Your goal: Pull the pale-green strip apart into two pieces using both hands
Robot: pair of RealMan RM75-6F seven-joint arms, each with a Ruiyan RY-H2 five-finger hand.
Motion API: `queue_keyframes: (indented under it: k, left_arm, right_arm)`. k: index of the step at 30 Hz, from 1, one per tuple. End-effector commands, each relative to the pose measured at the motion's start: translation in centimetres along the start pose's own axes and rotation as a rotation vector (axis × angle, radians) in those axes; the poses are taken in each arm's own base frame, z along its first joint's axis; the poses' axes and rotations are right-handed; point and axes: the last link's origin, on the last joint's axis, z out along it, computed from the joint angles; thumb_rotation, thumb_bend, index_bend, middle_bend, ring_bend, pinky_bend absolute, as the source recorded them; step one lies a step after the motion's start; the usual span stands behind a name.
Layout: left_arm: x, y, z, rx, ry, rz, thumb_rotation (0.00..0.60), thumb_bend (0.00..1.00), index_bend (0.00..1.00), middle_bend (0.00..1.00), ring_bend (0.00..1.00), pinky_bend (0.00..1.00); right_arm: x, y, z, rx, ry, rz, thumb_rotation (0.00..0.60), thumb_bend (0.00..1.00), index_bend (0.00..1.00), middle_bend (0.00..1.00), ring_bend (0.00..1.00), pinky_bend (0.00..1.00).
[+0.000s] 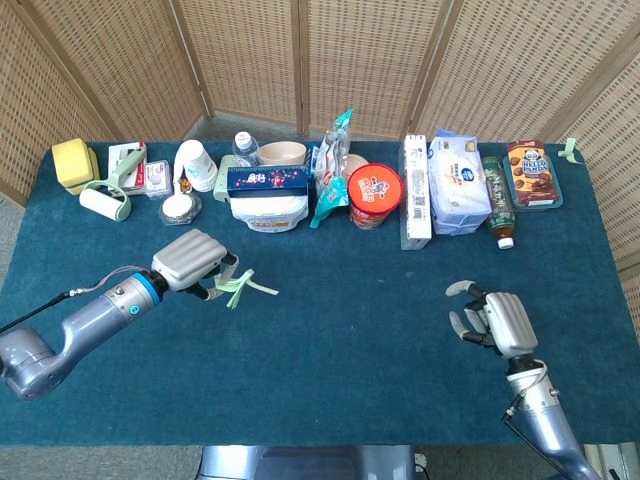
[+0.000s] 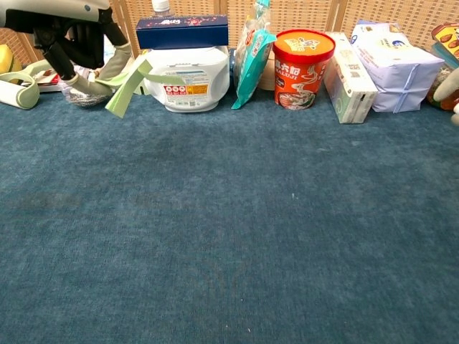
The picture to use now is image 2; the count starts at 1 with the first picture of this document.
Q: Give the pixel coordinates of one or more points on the green white lint roller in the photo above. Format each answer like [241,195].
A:
[21,95]

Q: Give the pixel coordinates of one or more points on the red white packet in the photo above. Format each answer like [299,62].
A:
[50,84]

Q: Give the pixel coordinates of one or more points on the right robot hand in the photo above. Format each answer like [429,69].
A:
[450,86]

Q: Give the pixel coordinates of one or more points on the red instant noodle cup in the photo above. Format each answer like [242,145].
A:
[297,71]

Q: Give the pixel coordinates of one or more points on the stack of paper cups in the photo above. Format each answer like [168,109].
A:
[107,46]

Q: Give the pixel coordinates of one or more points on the clear bottle with white cap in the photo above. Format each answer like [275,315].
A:
[160,5]

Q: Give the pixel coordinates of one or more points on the blue felt table cloth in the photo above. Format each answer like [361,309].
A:
[229,233]

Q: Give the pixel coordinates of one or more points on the silver foil bowl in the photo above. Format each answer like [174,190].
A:
[82,101]

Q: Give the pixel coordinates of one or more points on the nut snack box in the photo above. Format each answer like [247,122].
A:
[448,36]

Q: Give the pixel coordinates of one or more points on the rattan folding screen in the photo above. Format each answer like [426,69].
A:
[305,14]

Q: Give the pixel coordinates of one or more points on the white detergent container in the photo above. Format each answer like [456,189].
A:
[201,64]

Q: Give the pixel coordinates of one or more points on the green sticky note pad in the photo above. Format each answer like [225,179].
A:
[123,93]

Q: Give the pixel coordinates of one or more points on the teal snack bag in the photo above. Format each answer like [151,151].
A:
[251,61]

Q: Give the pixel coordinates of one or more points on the white tissue box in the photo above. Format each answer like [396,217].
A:
[349,89]

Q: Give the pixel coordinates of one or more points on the white brown small item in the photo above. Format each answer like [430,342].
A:
[94,74]

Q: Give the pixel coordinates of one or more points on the navy blue flat box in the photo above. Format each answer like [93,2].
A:
[179,36]

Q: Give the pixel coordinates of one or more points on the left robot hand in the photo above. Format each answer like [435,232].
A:
[82,43]

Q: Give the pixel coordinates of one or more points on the pale blue paper pack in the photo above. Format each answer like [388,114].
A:
[398,71]

